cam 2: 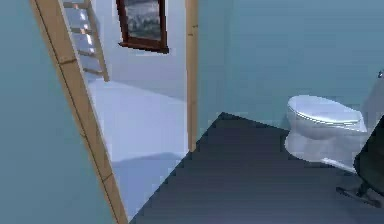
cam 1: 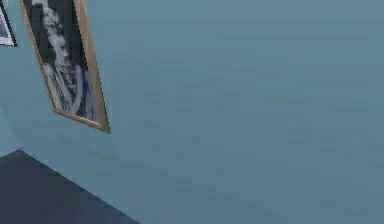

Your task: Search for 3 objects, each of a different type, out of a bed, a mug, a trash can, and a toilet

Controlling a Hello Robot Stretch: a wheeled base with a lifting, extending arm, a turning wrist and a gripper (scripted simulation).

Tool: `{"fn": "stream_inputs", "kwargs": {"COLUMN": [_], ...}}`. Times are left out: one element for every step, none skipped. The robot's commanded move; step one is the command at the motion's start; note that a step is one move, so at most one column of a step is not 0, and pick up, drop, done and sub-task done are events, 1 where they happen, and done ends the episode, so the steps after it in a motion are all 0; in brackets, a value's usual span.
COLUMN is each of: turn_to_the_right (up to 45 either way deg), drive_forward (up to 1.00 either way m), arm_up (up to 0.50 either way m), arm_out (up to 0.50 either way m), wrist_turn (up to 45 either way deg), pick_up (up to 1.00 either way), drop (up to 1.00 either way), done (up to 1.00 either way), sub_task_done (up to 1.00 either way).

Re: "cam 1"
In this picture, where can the gold framed black white picture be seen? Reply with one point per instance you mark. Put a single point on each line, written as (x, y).
(63, 63)

